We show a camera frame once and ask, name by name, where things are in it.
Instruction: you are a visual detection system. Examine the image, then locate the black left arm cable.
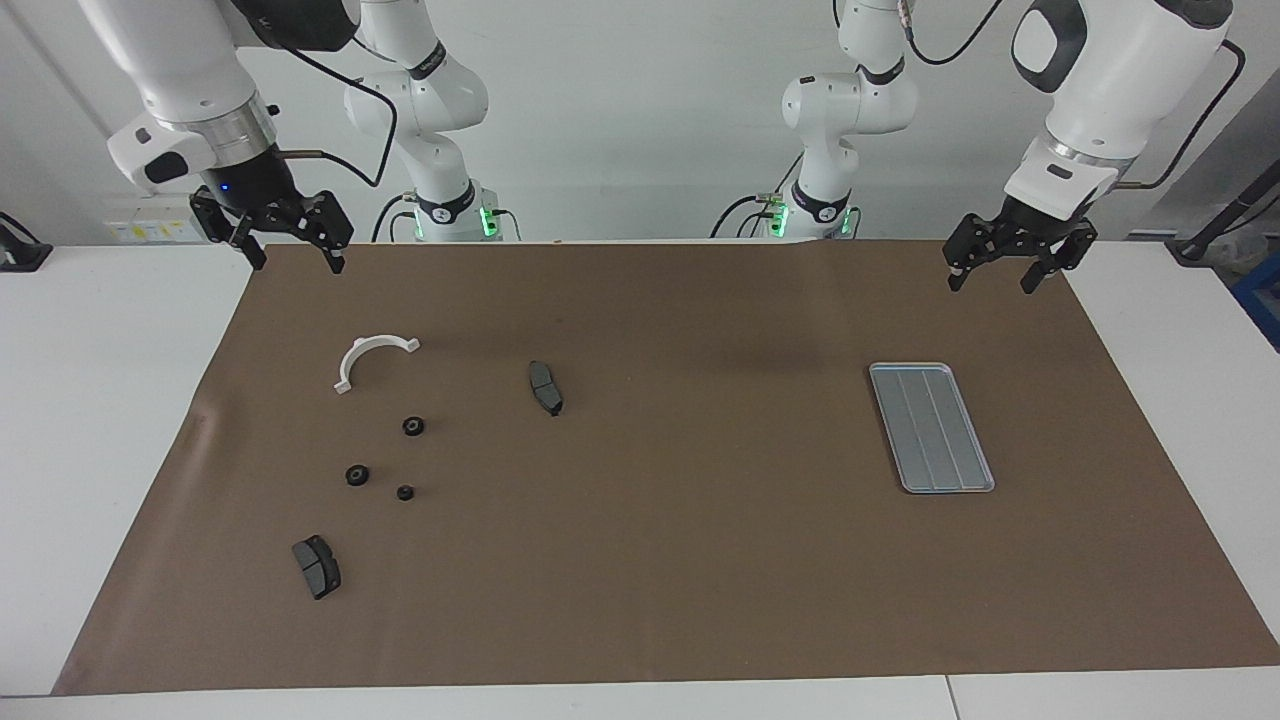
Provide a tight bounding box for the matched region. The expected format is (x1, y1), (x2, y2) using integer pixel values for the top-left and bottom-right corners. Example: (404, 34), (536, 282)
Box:
(900, 0), (1248, 191)

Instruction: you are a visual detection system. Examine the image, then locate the silver metal tray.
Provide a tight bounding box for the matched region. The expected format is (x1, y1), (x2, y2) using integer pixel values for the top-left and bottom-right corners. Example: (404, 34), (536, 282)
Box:
(868, 362), (997, 495)

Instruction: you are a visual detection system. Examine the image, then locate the white wall socket box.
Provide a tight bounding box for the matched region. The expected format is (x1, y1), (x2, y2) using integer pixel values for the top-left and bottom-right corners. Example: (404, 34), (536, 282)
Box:
(103, 195), (216, 244)

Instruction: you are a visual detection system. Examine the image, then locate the slim dark grey brake pad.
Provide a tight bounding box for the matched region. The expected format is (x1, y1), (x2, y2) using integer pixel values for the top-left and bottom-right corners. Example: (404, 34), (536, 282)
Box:
(527, 360), (565, 418)

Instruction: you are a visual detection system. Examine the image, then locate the blue crate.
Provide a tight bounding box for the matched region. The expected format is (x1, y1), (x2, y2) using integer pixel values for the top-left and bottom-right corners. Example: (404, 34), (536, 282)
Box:
(1232, 255), (1280, 353)

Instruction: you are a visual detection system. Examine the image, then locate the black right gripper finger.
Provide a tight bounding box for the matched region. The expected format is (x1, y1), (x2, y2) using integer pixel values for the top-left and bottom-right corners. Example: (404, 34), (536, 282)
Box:
(190, 188), (269, 272)
(285, 190), (354, 276)

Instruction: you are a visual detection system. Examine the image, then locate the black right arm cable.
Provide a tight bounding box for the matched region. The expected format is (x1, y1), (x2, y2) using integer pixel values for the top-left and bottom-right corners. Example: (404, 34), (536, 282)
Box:
(265, 30), (401, 189)

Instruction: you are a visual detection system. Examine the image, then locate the black base cable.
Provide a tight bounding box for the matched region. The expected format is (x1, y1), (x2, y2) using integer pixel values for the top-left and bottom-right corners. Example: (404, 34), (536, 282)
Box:
(710, 150), (806, 239)
(372, 192), (416, 243)

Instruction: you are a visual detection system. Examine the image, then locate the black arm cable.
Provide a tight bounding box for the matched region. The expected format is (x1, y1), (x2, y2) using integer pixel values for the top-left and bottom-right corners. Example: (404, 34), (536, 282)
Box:
(265, 30), (401, 189)
(900, 0), (1248, 191)

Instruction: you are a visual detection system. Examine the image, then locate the white half-ring bracket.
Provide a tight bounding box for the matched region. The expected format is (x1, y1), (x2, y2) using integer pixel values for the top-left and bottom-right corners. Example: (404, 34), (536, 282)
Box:
(333, 336), (422, 395)

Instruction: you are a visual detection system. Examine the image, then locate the brown table mat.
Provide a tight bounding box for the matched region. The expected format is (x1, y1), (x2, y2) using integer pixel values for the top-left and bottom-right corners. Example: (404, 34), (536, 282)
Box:
(52, 238), (1280, 697)

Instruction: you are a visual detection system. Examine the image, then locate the black stand pole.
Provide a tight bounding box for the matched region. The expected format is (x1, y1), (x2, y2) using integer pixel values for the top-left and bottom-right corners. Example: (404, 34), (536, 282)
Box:
(1165, 160), (1280, 266)

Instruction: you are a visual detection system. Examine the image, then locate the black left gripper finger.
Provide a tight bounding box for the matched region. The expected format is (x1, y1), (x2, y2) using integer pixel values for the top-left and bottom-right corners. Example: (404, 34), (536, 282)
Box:
(945, 212), (1011, 293)
(1020, 220), (1099, 294)

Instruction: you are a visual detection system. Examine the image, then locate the wide dark grey brake pad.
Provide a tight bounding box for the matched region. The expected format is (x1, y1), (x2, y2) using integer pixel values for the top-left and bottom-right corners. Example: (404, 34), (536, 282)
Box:
(291, 534), (343, 601)

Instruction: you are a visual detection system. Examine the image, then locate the black clamp mount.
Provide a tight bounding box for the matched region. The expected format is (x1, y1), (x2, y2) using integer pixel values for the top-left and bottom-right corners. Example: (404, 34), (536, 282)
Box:
(0, 212), (54, 273)

